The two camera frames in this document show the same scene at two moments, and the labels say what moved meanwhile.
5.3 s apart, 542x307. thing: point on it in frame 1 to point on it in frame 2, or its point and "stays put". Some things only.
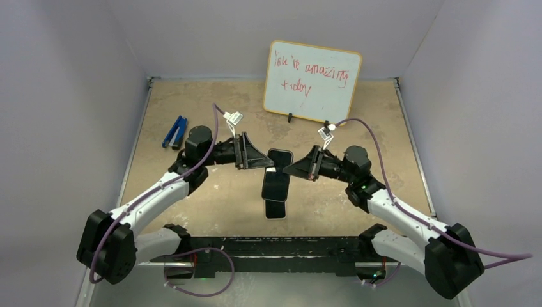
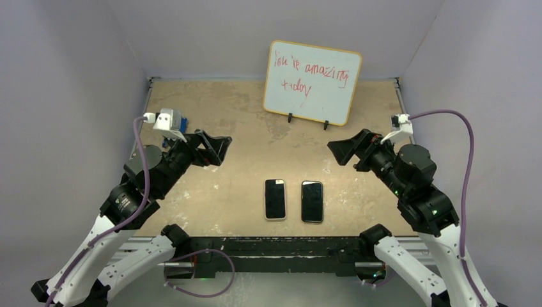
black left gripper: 245,156 to 216,146
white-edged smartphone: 275,210 stays put
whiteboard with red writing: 311,81 stays put
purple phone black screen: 275,209 stays put
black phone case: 274,209 to 312,201
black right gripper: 309,167 to 363,145
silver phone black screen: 276,181 to 312,201
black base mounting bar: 334,255 stays put
